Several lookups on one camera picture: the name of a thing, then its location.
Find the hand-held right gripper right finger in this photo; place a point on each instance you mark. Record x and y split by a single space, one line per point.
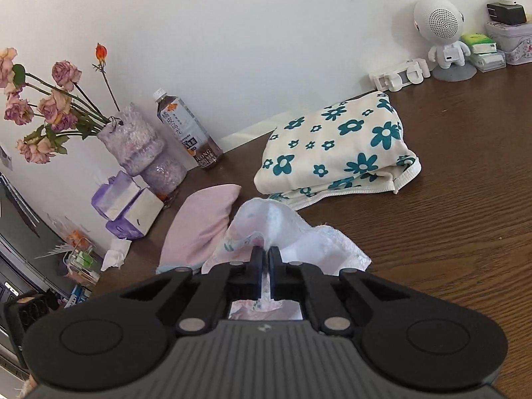
275 270

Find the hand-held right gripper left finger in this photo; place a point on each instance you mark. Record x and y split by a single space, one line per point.
257 270

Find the pink floral dress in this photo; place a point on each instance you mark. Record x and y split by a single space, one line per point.
316 245

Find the grey cabinet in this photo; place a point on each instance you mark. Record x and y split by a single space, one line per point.
25 249

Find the pink cloth with blue trim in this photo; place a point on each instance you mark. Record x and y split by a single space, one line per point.
195 224

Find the hanging plastic bag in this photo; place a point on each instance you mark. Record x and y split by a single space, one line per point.
70 230

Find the crumpled white tissue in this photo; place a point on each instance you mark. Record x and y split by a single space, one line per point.
114 253

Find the cream cloth with teal flowers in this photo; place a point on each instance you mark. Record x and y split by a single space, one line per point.
332 149

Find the tea bottle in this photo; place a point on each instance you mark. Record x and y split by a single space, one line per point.
187 129

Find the purple textured vase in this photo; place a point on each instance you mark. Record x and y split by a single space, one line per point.
133 141

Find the dried pink roses bouquet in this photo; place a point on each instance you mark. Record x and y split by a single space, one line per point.
58 104

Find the white clip strip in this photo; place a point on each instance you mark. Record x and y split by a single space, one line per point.
399 75

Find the white robot-shaped speaker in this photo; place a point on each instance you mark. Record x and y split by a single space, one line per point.
440 20

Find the green tissue packet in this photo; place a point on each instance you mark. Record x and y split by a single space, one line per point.
478 42

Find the grey printed tin box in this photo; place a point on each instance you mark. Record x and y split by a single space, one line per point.
513 43

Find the wall poster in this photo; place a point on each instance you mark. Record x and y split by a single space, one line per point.
5 158

